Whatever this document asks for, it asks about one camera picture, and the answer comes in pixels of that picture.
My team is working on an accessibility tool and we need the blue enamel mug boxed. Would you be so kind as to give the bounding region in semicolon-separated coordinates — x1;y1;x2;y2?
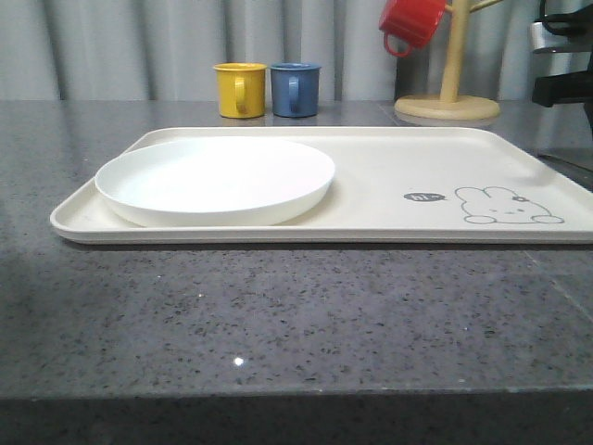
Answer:
270;62;321;118

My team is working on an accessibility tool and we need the white round plate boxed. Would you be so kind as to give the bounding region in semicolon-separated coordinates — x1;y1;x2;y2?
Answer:
95;136;335;227

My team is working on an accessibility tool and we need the red enamel mug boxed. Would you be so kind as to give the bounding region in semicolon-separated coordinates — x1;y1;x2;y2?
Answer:
378;0;448;57

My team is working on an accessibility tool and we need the silver metal fork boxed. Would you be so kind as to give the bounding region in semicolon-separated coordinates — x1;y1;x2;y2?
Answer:
541;154;592;179

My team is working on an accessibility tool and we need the yellow enamel mug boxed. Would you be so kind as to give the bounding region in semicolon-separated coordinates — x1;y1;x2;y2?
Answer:
213;62;267;119

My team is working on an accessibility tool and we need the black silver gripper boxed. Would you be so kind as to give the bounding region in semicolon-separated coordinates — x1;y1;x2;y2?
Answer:
529;1;592;123

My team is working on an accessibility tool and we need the wooden mug tree stand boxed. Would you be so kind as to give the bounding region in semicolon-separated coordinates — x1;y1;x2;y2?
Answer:
394;0;500;121

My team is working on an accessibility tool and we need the grey curtain backdrop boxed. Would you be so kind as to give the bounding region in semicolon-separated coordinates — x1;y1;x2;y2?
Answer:
0;0;593;102

